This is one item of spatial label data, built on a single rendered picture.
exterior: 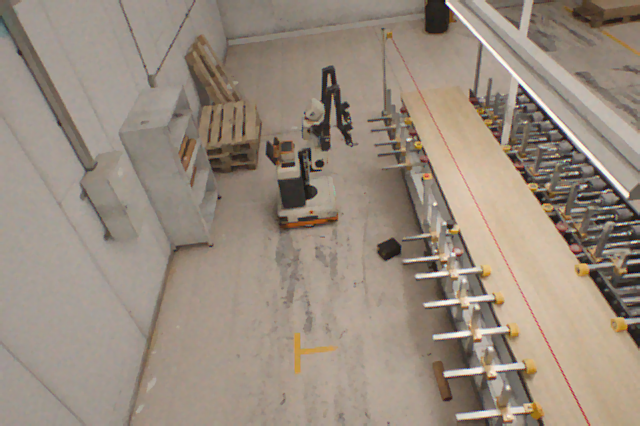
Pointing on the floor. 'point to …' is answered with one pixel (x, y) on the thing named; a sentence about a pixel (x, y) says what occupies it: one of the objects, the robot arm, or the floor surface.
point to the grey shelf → (158, 114)
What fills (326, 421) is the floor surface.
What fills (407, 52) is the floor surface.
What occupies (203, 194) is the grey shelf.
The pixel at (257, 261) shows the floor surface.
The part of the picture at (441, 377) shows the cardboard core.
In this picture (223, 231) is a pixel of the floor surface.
